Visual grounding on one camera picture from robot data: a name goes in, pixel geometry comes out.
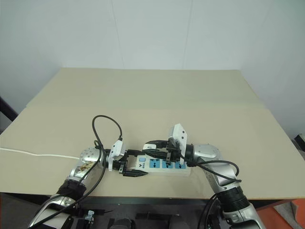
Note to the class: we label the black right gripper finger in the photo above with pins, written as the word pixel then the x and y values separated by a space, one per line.
pixel 159 154
pixel 160 143

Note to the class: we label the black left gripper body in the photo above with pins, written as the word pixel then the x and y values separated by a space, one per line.
pixel 121 165

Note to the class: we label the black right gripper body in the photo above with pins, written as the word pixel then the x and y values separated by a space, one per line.
pixel 174 155

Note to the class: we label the white power strip blue sockets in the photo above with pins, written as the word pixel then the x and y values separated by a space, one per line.
pixel 164 170

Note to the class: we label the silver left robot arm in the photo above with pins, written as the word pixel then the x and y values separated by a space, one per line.
pixel 88 155

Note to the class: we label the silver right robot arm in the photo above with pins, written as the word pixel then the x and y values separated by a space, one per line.
pixel 207 152

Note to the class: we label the dark rounded shape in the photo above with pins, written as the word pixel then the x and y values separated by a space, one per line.
pixel 121 224

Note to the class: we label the orange floor mat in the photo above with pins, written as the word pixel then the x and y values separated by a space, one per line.
pixel 271 219

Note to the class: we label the dark box with pale top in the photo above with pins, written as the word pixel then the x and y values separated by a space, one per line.
pixel 300 140

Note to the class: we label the dark furniture piece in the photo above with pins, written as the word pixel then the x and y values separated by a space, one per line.
pixel 4 112

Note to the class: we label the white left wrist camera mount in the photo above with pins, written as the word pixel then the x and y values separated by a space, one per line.
pixel 116 149

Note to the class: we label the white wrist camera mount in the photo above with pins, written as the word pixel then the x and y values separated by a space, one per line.
pixel 178 133
pixel 116 149

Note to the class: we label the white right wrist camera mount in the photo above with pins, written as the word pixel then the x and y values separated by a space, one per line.
pixel 178 133

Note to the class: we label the black table frame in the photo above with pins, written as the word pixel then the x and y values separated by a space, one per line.
pixel 143 200

